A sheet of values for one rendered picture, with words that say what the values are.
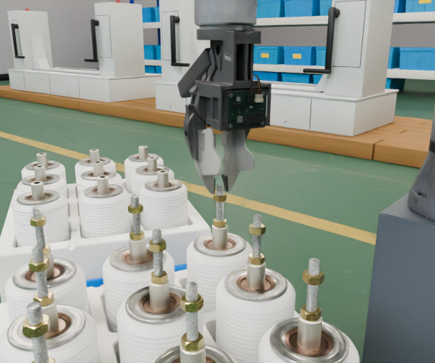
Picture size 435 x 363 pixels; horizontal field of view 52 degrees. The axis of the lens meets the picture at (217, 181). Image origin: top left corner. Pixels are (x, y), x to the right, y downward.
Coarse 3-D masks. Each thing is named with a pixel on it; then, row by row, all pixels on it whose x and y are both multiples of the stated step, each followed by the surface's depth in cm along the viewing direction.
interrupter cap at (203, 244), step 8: (200, 240) 66; (208, 240) 66; (232, 240) 66; (240, 240) 66; (200, 248) 63; (208, 248) 63; (216, 248) 64; (224, 248) 64; (232, 248) 63; (240, 248) 63; (216, 256) 61; (224, 256) 61
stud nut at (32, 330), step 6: (48, 318) 33; (24, 324) 32; (30, 324) 32; (36, 324) 32; (42, 324) 32; (48, 324) 33; (24, 330) 32; (30, 330) 32; (36, 330) 32; (42, 330) 32; (48, 330) 33; (30, 336) 32; (36, 336) 32
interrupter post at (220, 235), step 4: (212, 228) 64; (216, 228) 63; (220, 228) 63; (224, 228) 63; (212, 232) 64; (216, 232) 63; (220, 232) 63; (224, 232) 63; (212, 236) 64; (216, 236) 63; (220, 236) 63; (224, 236) 63; (212, 240) 64; (216, 240) 63; (220, 240) 63; (224, 240) 64; (212, 244) 64; (216, 244) 64; (220, 244) 64; (224, 244) 64
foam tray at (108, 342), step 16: (176, 272) 71; (96, 288) 67; (0, 304) 63; (96, 304) 63; (0, 320) 59; (96, 320) 59; (208, 320) 59; (0, 336) 56; (112, 336) 56; (208, 336) 56; (112, 352) 53
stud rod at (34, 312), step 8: (32, 304) 33; (40, 304) 33; (32, 312) 32; (40, 312) 32; (32, 320) 32; (40, 320) 33; (40, 336) 33; (32, 344) 33; (40, 344) 33; (40, 352) 33; (40, 360) 33; (48, 360) 34
